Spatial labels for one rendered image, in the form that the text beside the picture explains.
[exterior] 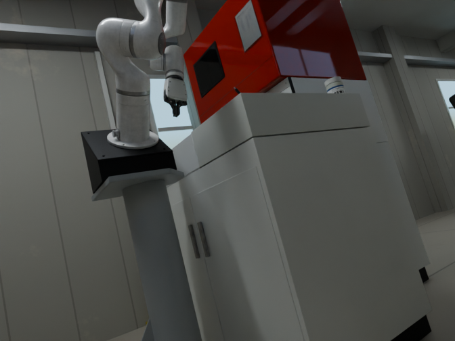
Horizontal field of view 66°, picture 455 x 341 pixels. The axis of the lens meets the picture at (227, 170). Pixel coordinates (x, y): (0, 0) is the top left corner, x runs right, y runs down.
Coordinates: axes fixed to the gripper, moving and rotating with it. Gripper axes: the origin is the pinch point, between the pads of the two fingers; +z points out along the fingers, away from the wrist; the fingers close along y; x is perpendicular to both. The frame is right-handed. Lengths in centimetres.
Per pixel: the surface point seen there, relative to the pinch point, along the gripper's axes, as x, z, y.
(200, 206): 8.6, 43.8, -4.5
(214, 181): 23.2, 37.3, -3.4
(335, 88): 45, 0, -52
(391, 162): 16, 16, -129
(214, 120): 32.5, 17.8, 0.7
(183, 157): 4.6, 22.8, -0.4
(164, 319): 11, 83, 13
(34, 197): -154, 8, 43
